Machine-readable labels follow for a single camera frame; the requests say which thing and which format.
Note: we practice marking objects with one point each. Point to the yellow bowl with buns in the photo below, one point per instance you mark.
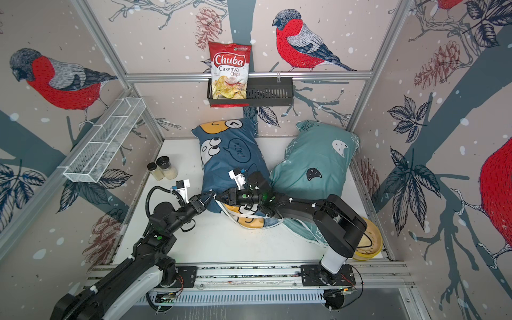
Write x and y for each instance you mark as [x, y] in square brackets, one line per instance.
[371, 243]

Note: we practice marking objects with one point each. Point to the black wire shelf basket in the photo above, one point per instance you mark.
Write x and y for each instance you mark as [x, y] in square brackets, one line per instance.
[261, 92]

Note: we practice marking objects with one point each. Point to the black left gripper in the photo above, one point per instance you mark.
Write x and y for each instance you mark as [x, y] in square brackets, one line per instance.
[196, 203]

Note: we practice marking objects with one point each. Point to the large black-lid spice jar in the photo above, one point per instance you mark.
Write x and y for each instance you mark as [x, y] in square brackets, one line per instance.
[168, 170]

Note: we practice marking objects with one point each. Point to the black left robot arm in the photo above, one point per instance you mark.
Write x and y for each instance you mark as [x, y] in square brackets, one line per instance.
[147, 267]

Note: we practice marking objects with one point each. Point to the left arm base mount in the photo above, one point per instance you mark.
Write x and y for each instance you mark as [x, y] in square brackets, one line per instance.
[179, 277]

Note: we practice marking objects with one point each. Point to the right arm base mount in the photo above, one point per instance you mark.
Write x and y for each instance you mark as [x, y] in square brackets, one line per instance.
[316, 275]

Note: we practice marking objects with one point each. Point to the red Chuba chips bag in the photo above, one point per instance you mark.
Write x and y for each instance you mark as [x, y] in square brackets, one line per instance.
[229, 69]

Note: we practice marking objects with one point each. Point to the white wire mesh basket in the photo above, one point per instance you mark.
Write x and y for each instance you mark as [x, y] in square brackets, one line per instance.
[93, 159]

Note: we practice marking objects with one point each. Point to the blue cartoon pillow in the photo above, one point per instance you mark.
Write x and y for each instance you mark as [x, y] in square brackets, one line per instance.
[224, 146]

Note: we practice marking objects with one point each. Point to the small black-lid spice jar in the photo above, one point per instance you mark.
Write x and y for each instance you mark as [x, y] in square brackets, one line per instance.
[155, 171]

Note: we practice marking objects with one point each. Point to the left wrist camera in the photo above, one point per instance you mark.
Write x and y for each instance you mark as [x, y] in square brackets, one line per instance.
[182, 186]

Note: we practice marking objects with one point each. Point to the teal cat pillow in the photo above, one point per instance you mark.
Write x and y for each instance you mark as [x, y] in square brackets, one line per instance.
[316, 162]

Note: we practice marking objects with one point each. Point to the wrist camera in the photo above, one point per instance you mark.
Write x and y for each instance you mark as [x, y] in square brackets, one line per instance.
[238, 176]
[182, 186]

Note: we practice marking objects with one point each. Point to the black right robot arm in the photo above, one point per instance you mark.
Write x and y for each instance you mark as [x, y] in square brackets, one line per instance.
[341, 227]

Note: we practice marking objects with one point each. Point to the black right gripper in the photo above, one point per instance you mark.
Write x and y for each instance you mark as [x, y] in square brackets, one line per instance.
[232, 196]

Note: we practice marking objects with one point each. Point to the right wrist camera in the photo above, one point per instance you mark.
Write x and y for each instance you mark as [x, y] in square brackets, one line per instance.
[238, 176]

